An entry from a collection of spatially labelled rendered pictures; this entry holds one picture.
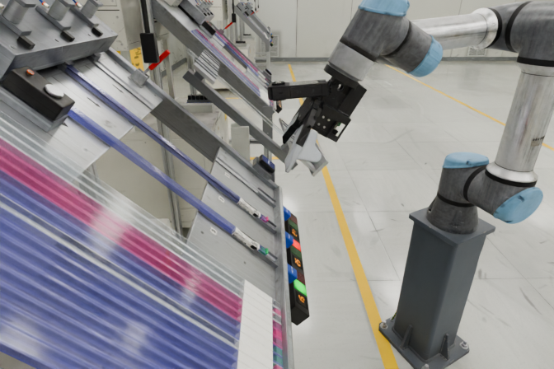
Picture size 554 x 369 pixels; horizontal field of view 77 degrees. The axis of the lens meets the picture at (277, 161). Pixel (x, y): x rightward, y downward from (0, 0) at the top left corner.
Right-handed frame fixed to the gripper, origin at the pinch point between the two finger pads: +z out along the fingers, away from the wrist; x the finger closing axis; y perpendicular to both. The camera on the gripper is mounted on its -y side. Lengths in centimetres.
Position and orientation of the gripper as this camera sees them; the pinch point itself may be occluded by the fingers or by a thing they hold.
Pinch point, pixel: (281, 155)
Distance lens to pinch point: 70.7
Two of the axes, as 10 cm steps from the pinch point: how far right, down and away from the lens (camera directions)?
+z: -4.8, 8.0, 3.5
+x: -0.2, -4.1, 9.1
